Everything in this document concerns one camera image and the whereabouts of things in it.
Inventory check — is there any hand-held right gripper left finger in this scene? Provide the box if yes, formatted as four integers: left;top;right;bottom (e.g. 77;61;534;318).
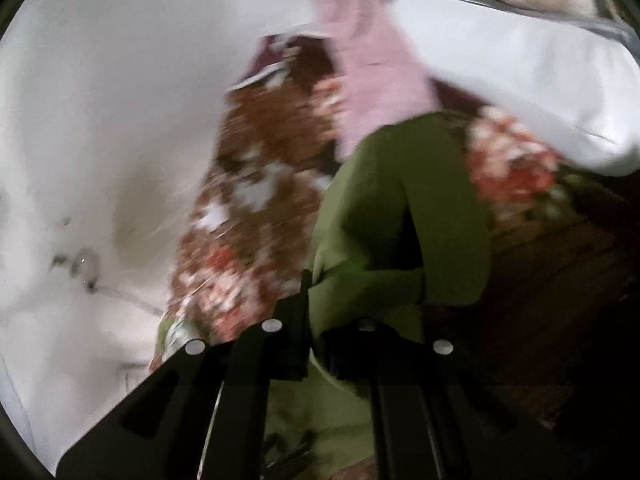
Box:
56;269;312;480

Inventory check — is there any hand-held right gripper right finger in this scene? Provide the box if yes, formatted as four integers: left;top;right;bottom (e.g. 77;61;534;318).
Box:
320;318;586;480

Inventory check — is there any olive green garment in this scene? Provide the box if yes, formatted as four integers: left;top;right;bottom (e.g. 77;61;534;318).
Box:
262;112;493;480

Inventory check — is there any floral printed bedsheet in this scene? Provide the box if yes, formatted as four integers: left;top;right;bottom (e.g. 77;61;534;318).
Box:
150;34;571;376

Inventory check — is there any pink cloth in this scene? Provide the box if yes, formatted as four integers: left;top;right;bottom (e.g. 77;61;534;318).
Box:
312;0;443;163

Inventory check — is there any white pillow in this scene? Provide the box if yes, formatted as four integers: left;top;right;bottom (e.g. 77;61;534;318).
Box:
387;0;640;177

